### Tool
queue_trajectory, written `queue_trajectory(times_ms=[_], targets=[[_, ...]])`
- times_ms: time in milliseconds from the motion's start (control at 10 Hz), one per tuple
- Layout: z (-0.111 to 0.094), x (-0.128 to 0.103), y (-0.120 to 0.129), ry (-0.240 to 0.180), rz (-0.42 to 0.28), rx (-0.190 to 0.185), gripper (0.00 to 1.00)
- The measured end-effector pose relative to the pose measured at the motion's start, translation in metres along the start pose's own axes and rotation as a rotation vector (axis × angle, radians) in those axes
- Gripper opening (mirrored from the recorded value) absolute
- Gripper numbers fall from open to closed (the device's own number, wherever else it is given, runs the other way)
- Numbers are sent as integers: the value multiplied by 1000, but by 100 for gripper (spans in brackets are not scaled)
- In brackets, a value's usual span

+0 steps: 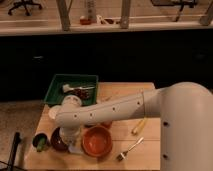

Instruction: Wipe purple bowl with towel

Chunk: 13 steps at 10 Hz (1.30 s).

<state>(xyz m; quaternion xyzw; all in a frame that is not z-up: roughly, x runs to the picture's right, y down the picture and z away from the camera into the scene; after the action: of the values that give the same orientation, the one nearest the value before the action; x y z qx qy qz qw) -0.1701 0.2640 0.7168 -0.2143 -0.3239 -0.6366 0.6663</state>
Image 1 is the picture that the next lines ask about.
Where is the silver utensil in tray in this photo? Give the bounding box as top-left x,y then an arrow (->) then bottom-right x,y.
79,86 -> 95,90

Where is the red bowl on shelf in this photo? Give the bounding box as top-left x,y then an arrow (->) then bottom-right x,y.
79,18 -> 92,25

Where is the black office chair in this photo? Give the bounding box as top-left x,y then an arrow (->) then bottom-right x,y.
8,0 -> 43,16

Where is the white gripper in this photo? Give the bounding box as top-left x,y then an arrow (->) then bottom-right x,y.
60,127 -> 80,145

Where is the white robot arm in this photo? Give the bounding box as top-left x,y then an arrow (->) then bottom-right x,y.
55,82 -> 213,171

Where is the silver fork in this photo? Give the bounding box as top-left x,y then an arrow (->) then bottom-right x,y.
116,137 -> 144,162

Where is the light blue towel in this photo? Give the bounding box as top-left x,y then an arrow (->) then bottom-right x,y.
68,144 -> 83,155

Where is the purple bowl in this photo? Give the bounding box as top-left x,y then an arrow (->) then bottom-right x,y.
50,127 -> 68,152

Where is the orange bowl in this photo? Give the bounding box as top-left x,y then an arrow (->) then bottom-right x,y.
82,126 -> 112,158

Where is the dark cup with green item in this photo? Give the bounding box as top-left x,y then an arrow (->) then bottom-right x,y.
32,133 -> 49,152

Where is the black stand at left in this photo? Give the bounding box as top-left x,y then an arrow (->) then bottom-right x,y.
7,132 -> 21,171

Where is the green tray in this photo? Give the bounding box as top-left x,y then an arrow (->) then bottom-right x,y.
44,74 -> 98,106

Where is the white item in tray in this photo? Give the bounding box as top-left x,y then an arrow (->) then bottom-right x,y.
62,84 -> 76,93

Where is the dark red item in tray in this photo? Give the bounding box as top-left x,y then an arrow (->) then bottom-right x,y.
74,89 -> 90,100

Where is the yellow handled utensil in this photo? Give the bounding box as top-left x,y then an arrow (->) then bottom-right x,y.
131,118 -> 147,135

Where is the orange ball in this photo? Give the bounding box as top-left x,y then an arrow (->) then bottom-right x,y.
101,122 -> 112,129

